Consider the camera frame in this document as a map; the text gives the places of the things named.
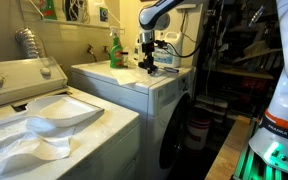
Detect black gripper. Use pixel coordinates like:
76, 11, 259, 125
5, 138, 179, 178
138, 42, 159, 75

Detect white paper towel sheet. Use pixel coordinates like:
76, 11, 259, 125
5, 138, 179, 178
23, 94, 105, 128
110, 66, 158, 86

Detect green spray bottle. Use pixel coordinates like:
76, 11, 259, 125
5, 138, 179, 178
109, 26, 125, 69

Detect white front-load washing machine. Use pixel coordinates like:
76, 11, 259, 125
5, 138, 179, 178
70, 59, 197, 180

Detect green bottle on shelf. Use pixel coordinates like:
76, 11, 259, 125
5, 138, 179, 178
38, 0, 59, 20

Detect large white plastic jug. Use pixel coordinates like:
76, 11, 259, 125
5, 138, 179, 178
153, 31, 182, 68

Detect white box with blue label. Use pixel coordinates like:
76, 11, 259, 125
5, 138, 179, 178
98, 5, 111, 23

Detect dark round washer door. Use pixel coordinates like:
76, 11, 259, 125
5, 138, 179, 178
158, 94, 192, 171

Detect stacked white plastic bins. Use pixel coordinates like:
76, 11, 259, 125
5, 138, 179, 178
194, 94, 229, 118

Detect white top-load dryer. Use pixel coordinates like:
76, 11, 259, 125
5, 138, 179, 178
0, 56, 142, 180

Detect red and white bucket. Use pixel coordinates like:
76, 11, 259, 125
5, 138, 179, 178
184, 116, 212, 156

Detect cluttered garage shelving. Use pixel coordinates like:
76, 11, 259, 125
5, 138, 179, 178
197, 0, 283, 141

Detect wooden board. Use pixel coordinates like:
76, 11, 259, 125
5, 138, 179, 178
203, 114, 262, 180

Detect dark wrist camera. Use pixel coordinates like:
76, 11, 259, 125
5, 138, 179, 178
154, 39, 169, 49

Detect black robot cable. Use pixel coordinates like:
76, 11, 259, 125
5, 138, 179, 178
163, 6, 219, 60

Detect wall water valve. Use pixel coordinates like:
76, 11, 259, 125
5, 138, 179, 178
102, 45, 112, 60
86, 44, 98, 63

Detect white wall shelf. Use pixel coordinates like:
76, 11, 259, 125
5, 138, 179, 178
40, 18, 125, 32

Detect coiled white cord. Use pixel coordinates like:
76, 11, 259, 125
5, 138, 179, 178
63, 0, 92, 24

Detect silver flexible vent duct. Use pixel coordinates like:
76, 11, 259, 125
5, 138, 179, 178
14, 27, 47, 60

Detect green-lit robot base frame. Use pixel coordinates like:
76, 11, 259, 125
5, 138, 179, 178
233, 133, 288, 180

